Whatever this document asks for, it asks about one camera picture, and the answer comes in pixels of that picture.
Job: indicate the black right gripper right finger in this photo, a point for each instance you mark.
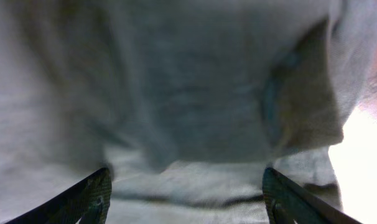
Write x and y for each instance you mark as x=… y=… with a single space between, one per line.
x=287 y=202

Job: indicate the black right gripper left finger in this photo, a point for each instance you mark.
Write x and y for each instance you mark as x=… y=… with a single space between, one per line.
x=87 y=202

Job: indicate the grey shorts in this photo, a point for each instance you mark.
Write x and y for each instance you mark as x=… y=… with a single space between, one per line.
x=185 y=102

